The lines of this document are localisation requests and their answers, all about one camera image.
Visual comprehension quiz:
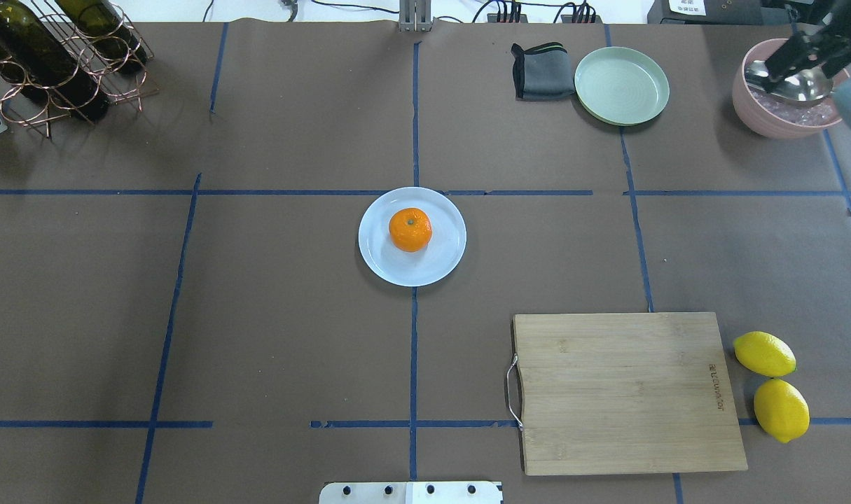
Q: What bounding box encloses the light blue plate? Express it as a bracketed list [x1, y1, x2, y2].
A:
[358, 186, 467, 287]

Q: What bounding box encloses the orange fruit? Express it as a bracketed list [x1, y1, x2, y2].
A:
[389, 207, 434, 253]

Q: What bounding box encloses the light green plate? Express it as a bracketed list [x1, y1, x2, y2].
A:
[574, 47, 670, 127]

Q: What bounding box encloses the dark grey folded cloth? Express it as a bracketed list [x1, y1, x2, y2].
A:
[511, 41, 576, 102]

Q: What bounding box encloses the wooden cutting board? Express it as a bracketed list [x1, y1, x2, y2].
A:
[511, 312, 748, 477]

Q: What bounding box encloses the black desktop computer box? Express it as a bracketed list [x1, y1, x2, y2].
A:
[646, 1, 794, 25]

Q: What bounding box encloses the pink bowl with ice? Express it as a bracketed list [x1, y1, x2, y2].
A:
[731, 38, 843, 139]

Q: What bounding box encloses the yellow lemon near board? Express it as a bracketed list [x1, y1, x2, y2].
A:
[753, 377, 810, 444]

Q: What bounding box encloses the dark wine bottle rear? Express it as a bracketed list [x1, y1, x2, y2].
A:
[56, 1, 148, 76]

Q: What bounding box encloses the dark wine bottle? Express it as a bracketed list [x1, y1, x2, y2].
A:
[56, 1, 148, 76]
[0, 1, 109, 123]

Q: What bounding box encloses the metal ice scoop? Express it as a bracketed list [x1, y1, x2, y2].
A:
[743, 60, 834, 106]

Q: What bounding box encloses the dark wine bottle front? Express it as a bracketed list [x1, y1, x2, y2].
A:
[0, 1, 109, 123]

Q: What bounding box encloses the aluminium frame post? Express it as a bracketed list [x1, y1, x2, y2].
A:
[399, 0, 434, 33]

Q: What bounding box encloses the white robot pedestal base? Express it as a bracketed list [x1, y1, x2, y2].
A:
[317, 479, 504, 503]

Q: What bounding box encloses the copper wire bottle rack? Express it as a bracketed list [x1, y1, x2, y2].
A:
[0, 1, 160, 137]

